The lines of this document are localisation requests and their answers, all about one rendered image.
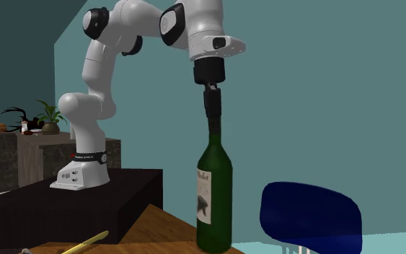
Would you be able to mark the blue chair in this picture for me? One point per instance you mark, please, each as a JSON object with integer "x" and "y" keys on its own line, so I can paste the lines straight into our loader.
{"x": 308, "y": 214}

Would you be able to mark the yellow pen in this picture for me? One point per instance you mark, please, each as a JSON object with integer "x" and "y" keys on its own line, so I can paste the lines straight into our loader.
{"x": 86, "y": 242}

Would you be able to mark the dark robot stand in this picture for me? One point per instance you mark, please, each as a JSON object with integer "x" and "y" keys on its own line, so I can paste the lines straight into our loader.
{"x": 65, "y": 211}

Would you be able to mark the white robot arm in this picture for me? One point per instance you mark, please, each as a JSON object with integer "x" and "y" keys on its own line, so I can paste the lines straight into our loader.
{"x": 93, "y": 70}

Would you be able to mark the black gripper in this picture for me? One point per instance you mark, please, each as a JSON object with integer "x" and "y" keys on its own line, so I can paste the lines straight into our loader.
{"x": 209, "y": 70}

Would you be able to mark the green wine bottle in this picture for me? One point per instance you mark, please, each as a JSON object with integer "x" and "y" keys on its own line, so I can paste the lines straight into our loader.
{"x": 220, "y": 183}

